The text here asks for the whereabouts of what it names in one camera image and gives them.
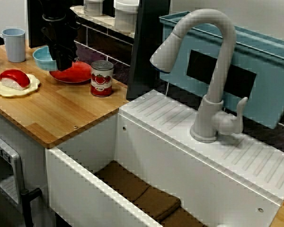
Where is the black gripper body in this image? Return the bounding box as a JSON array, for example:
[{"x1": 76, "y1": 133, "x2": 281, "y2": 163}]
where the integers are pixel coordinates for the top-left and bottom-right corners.
[{"x1": 41, "y1": 13, "x2": 80, "y2": 48}]

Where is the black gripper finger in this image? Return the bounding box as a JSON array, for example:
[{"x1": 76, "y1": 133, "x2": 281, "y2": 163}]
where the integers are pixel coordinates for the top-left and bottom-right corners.
[
  {"x1": 56, "y1": 47, "x2": 78, "y2": 71},
  {"x1": 49, "y1": 44, "x2": 60, "y2": 62}
]

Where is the light blue bowl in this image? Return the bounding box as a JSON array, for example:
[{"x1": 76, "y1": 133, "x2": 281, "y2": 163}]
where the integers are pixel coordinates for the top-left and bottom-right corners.
[{"x1": 32, "y1": 46, "x2": 58, "y2": 71}]

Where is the red tuna sushi toy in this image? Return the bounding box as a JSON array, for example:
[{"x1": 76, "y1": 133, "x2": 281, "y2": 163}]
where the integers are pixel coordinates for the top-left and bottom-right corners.
[{"x1": 0, "y1": 69, "x2": 31, "y2": 91}]

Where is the red plate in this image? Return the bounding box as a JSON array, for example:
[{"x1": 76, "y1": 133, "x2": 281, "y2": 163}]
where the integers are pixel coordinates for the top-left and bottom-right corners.
[{"x1": 49, "y1": 61, "x2": 93, "y2": 84}]

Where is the light blue cup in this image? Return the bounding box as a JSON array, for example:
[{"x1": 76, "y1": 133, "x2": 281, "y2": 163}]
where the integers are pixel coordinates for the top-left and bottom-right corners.
[{"x1": 1, "y1": 28, "x2": 27, "y2": 63}]

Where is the tomato soup can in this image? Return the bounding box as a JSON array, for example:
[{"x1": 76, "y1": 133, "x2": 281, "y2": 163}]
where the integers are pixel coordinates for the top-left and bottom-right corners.
[{"x1": 90, "y1": 60, "x2": 115, "y2": 98}]

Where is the cream scalloped plate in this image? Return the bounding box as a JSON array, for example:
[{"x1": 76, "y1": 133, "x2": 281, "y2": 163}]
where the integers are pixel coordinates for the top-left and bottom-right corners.
[{"x1": 0, "y1": 73, "x2": 41, "y2": 97}]

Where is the white canister with print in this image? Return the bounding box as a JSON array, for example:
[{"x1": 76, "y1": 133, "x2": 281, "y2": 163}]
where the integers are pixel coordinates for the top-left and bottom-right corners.
[{"x1": 83, "y1": 0, "x2": 105, "y2": 17}]

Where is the plain white canister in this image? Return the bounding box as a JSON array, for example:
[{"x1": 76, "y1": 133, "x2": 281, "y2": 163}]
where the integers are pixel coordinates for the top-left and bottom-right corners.
[{"x1": 114, "y1": 0, "x2": 140, "y2": 33}]

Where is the black upright panel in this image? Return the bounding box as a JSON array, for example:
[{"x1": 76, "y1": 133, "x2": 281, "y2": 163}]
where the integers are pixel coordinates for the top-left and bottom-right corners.
[{"x1": 126, "y1": 0, "x2": 171, "y2": 100}]

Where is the grey toy dishwasher panel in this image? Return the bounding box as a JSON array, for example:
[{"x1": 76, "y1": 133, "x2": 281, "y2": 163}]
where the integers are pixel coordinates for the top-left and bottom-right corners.
[{"x1": 0, "y1": 131, "x2": 22, "y2": 209}]

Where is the white sink basin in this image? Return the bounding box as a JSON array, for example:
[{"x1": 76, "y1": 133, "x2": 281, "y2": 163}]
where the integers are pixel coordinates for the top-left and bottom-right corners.
[{"x1": 45, "y1": 89, "x2": 284, "y2": 227}]

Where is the grey faucet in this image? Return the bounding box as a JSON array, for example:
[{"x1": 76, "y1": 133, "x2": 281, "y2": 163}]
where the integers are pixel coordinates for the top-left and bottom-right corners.
[{"x1": 149, "y1": 9, "x2": 249, "y2": 144}]

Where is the black rectangular label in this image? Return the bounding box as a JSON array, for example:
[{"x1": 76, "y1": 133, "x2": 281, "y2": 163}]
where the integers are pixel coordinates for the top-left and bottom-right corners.
[{"x1": 186, "y1": 49, "x2": 257, "y2": 99}]

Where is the teal plastic bin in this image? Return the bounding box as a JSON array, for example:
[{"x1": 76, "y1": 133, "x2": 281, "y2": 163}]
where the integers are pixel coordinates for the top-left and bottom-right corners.
[{"x1": 159, "y1": 11, "x2": 284, "y2": 130}]

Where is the black cabinet handle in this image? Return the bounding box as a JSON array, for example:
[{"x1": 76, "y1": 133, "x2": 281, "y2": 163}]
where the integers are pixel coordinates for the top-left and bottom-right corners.
[{"x1": 20, "y1": 188, "x2": 42, "y2": 227}]

